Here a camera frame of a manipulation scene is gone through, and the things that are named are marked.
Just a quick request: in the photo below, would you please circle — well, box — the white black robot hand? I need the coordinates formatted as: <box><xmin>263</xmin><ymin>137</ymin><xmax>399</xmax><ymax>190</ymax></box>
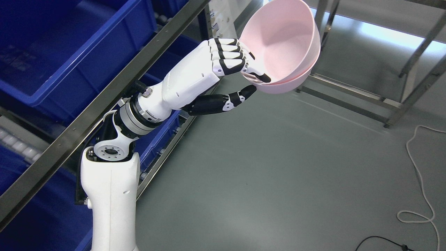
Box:
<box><xmin>153</xmin><ymin>38</ymin><xmax>271</xmax><ymax>116</ymax></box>

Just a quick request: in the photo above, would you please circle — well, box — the pink bowl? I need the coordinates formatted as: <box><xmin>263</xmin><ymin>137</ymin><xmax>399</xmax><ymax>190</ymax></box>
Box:
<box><xmin>253</xmin><ymin>22</ymin><xmax>321</xmax><ymax>94</ymax></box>
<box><xmin>239</xmin><ymin>0</ymin><xmax>321</xmax><ymax>85</ymax></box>

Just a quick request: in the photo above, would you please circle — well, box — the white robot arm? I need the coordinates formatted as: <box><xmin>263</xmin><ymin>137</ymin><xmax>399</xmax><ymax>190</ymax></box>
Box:
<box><xmin>80</xmin><ymin>83</ymin><xmax>171</xmax><ymax>251</ymax></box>

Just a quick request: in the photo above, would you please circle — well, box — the blue bin lower left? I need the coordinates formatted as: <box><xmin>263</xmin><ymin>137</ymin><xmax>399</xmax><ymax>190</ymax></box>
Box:
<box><xmin>0</xmin><ymin>168</ymin><xmax>92</xmax><ymax>251</ymax></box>

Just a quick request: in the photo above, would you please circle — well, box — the metal rack frame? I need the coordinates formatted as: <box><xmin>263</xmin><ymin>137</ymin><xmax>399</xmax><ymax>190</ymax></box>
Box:
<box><xmin>296</xmin><ymin>0</ymin><xmax>445</xmax><ymax>128</ymax></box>

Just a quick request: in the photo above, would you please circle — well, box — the white floor cable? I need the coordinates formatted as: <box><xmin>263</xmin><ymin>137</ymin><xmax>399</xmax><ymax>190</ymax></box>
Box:
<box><xmin>397</xmin><ymin>125</ymin><xmax>446</xmax><ymax>251</ymax></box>

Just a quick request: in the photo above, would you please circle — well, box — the black power cable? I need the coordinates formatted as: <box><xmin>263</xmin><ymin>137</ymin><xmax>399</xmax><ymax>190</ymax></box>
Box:
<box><xmin>354</xmin><ymin>236</ymin><xmax>446</xmax><ymax>251</ymax></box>

